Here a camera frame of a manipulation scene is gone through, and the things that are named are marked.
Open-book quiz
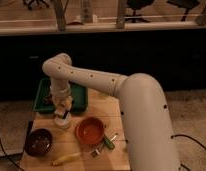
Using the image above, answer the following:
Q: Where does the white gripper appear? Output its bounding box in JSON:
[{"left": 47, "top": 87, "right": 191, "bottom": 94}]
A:
[{"left": 54, "top": 100, "right": 72, "bottom": 119}]

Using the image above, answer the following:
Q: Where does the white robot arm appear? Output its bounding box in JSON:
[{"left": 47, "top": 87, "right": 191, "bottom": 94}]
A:
[{"left": 42, "top": 53, "right": 180, "bottom": 171}]

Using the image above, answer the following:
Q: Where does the white paper cup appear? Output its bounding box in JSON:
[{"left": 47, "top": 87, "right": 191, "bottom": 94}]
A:
[{"left": 54, "top": 116, "right": 71, "bottom": 129}]

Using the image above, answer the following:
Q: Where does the green plastic tray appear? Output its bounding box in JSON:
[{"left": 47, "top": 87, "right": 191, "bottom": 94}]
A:
[{"left": 33, "top": 78, "right": 88, "bottom": 115}]

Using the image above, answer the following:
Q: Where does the orange bowl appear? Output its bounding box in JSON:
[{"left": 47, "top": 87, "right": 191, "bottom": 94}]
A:
[{"left": 75, "top": 117, "right": 104, "bottom": 145}]

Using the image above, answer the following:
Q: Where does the dark brown bowl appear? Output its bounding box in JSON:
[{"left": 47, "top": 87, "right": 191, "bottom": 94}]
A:
[{"left": 24, "top": 129, "right": 52, "bottom": 157}]

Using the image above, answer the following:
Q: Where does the yellow banana toy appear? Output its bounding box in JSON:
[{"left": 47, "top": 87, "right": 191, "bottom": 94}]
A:
[{"left": 52, "top": 153, "right": 80, "bottom": 166}]

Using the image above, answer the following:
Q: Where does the small metal clip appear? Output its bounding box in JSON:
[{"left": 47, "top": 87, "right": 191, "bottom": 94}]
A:
[{"left": 91, "top": 149, "right": 101, "bottom": 157}]

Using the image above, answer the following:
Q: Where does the black office chair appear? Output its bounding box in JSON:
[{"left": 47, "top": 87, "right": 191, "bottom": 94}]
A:
[{"left": 125, "top": 0, "right": 154, "bottom": 23}]

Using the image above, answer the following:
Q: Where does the green handled tool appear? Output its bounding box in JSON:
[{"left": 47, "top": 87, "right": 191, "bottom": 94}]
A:
[{"left": 103, "top": 134, "right": 118, "bottom": 150}]

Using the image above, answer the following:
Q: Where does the black cable left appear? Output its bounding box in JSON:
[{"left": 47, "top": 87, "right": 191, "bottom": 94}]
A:
[{"left": 0, "top": 125, "right": 25, "bottom": 171}]

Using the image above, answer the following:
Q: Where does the black cable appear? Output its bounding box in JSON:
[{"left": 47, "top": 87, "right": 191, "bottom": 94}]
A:
[
  {"left": 0, "top": 125, "right": 25, "bottom": 171},
  {"left": 171, "top": 133, "right": 206, "bottom": 171}
]

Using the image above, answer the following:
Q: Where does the black cable right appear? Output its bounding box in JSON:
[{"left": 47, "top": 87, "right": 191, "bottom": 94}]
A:
[{"left": 171, "top": 133, "right": 206, "bottom": 171}]

